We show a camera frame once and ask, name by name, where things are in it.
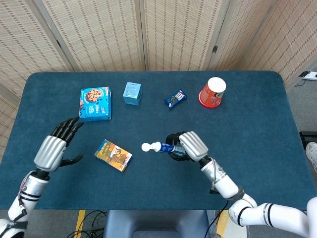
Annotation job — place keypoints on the blue white toothpaste tube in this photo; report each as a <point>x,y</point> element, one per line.
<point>166,147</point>

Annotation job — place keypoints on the yellow orange picture box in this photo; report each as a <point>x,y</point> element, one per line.
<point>113,155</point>

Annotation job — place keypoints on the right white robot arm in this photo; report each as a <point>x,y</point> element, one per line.
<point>225,183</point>

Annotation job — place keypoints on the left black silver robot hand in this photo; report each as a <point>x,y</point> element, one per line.
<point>49,153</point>

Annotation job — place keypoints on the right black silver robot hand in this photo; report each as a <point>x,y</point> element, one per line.
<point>193,146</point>

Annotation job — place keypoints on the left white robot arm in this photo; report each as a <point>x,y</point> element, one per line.
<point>29,193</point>

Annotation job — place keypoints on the blue felt table cover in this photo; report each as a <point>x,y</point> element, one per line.
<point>158,119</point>

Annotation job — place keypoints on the red instant noodle cup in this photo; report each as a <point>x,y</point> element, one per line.
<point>210,96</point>

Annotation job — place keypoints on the small light blue box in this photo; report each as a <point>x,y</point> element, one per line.
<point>131,93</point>

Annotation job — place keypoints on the white round plastic piece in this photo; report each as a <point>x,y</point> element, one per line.
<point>145,147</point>

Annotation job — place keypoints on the white power strip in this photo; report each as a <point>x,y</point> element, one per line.
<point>310,75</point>

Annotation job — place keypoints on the black screen hinge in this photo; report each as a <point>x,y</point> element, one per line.
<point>58,43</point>
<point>215,48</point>

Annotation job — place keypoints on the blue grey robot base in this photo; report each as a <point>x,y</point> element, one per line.
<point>156,221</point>

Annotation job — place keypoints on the woven bamboo screen panel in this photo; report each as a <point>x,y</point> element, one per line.
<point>6,116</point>
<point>289,39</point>
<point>180,34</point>
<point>240,37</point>
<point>99,34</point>
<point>22,42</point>

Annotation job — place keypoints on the white sneaker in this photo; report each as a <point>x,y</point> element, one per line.
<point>312,155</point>

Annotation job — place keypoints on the yellow floor tape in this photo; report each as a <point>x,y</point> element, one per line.
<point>79,223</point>

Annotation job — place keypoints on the yellow cardboard box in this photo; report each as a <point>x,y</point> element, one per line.
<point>223,226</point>

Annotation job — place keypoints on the black box on floor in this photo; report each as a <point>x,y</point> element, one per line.
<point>307,136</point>

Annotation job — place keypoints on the dark blue sandwich cookie packet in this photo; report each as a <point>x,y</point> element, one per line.
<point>175,99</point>

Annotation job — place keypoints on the blue chocolate cookie box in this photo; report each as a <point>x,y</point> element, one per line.
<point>95,104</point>

